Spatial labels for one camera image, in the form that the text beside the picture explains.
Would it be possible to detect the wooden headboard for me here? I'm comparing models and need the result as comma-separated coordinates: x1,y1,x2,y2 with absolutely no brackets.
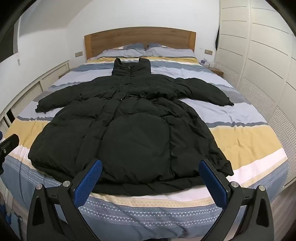
84,27,196,62

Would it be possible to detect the white wardrobe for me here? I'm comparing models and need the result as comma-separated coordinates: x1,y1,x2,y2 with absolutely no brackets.
214,0,296,186

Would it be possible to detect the bed with striped duvet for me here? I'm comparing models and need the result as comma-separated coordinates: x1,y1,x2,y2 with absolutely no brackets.
0,55,289,241

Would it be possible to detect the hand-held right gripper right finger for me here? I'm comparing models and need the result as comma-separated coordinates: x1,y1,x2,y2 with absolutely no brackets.
199,159,274,241

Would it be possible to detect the black puffer coat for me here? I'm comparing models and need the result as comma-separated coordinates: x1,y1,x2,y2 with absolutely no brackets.
28,58,235,194

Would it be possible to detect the window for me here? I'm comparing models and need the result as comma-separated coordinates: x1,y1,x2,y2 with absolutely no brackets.
0,21,21,66

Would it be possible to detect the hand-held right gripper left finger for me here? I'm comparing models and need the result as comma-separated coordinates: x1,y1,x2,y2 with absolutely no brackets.
27,159,103,241

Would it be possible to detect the grey blue pillow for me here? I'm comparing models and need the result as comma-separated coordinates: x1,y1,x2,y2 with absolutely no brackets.
96,43,145,59
144,42,195,57

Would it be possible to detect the white slatted radiator cover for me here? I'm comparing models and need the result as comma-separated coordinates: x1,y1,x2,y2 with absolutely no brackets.
0,60,70,132

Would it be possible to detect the wooden nightstand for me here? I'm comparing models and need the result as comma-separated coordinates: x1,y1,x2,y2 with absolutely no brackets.
209,67,225,77

